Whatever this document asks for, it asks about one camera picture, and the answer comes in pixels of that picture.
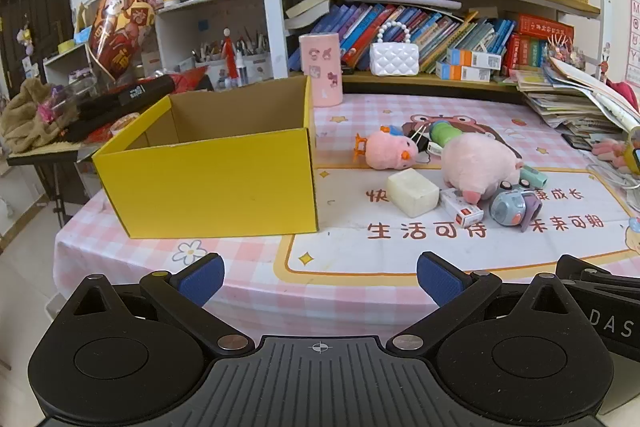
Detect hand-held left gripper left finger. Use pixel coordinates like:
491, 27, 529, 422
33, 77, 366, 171
55, 253, 255, 359

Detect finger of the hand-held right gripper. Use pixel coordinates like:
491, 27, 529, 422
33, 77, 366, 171
580, 268, 640, 289
556, 254, 616, 280

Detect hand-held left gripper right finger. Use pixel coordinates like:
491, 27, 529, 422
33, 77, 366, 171
387, 252, 588, 358

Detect small white red box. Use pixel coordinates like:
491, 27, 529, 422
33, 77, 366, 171
438, 187, 485, 228

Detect yellow cardboard box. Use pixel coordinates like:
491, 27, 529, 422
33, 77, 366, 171
91, 75, 319, 239

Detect white soap block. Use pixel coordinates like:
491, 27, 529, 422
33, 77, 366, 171
386, 168, 441, 218

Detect blue grey round toy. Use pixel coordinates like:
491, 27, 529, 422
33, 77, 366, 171
488, 179, 544, 233

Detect pink pig plush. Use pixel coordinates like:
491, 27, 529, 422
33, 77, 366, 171
440, 133, 525, 206

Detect pink chick plush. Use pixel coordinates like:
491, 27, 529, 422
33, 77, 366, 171
355, 130, 420, 171

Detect green toy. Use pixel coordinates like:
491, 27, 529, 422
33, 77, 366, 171
429, 120, 465, 148

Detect pink striped soft toy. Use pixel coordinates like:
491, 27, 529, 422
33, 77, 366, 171
591, 138, 626, 168

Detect yellow kids watch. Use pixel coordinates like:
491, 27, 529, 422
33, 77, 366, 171
619, 129, 640, 174

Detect white storage bin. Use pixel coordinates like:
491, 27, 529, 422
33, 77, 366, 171
42, 289, 66, 320

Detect stack of papers and booklets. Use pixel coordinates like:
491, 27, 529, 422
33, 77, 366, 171
515, 57, 640, 150

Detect pink round tin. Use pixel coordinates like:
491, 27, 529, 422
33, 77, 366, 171
109, 112, 142, 135

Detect black long bag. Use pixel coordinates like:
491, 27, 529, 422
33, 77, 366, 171
62, 74, 177, 144

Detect red paper sheets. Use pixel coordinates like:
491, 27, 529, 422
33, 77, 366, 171
167, 66, 210, 94

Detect black electronic keyboard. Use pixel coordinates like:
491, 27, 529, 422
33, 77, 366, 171
6, 139, 98, 168

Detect small deer figurine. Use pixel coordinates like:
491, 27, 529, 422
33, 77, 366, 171
597, 42, 615, 82

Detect orange white carton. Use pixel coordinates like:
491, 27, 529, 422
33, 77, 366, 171
446, 48, 503, 68
435, 62, 493, 82

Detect pink crown ornament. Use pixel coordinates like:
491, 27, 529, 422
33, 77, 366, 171
546, 32, 587, 68

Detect desk pencil cups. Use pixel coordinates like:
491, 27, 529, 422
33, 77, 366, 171
191, 27, 272, 90

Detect red white bottle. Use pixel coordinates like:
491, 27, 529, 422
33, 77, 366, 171
223, 27, 240, 80

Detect white quilted handbag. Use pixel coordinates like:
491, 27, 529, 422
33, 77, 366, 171
369, 20, 420, 76

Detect brown fleece blanket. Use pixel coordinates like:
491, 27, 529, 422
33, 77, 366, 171
0, 78, 66, 154

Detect pink cylinder holder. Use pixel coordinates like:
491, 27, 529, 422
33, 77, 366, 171
299, 33, 344, 107

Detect row of colourful books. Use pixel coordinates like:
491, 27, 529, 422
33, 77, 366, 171
285, 0, 518, 75

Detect red dictionaries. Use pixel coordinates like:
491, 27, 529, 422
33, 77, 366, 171
502, 13, 575, 75

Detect red gold foil bag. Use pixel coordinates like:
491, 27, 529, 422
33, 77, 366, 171
82, 0, 157, 84

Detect white storage shelf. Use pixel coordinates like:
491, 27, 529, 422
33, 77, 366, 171
42, 0, 273, 92

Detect alphabet wall poster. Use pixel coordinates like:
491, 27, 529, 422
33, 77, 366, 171
624, 0, 640, 86

